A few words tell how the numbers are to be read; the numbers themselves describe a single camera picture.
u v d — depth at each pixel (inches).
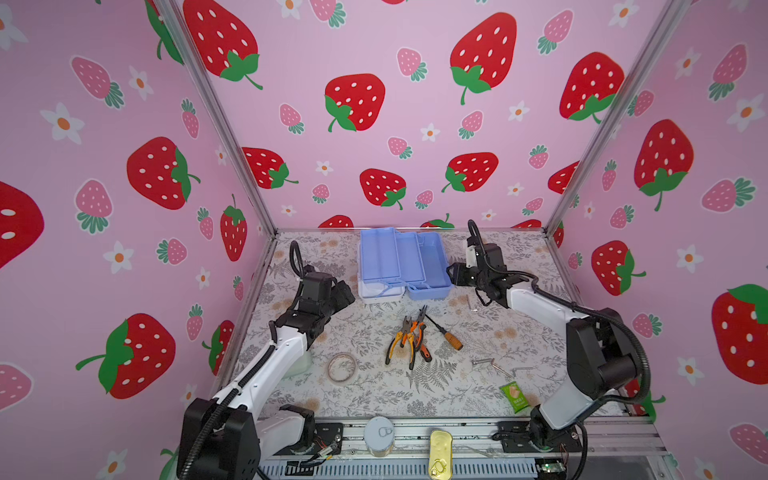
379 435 27.6
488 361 34.5
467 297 39.7
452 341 35.5
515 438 28.9
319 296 24.7
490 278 28.3
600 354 18.3
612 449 28.8
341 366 33.9
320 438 28.9
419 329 36.4
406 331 35.6
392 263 38.0
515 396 31.5
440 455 27.0
